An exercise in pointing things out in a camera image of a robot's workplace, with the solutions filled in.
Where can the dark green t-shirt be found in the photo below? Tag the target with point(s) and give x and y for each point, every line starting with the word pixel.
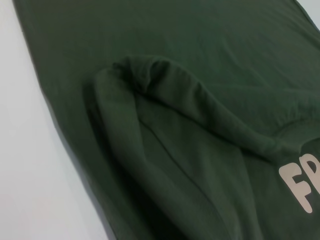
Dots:
pixel 175 112

